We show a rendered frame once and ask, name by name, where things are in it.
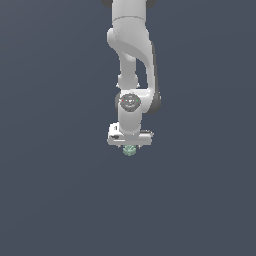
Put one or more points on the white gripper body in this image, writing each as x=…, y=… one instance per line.
x=130, y=138

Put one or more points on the small pale green object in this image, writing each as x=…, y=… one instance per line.
x=129, y=150

